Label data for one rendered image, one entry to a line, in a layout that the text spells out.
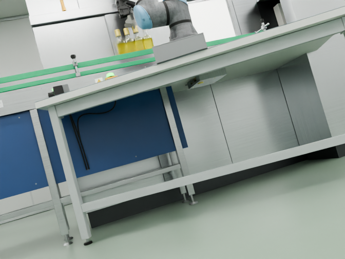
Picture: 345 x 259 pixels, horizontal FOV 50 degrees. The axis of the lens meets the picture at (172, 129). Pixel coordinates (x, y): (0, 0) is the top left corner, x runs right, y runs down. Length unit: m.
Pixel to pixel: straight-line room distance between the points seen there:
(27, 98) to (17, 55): 3.54
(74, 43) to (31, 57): 3.12
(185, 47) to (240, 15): 1.21
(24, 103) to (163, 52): 0.84
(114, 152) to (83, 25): 0.92
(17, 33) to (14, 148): 3.76
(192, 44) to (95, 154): 0.84
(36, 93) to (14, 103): 0.12
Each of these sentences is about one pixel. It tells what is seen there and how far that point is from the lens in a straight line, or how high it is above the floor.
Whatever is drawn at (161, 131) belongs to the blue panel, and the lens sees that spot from 2.20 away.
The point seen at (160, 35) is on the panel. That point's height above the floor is 1.11.
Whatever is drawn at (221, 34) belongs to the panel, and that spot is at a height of 1.04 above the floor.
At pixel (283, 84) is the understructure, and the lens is 2.87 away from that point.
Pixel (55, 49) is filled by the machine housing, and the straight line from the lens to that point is 2.55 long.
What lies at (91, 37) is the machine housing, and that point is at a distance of 2.58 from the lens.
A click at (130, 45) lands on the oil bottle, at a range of 2.40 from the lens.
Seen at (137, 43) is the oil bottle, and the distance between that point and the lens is 2.40.
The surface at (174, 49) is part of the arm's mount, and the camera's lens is 1.76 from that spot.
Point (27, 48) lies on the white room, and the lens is 5.70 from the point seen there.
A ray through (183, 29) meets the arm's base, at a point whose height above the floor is 0.88.
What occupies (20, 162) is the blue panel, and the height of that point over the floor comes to 0.49.
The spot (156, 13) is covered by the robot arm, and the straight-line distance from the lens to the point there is 1.84.
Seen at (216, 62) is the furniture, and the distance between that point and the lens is 1.80.
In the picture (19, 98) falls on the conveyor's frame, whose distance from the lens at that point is 2.17.
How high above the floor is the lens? 0.34
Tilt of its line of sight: 3 degrees up
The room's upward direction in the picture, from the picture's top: 16 degrees counter-clockwise
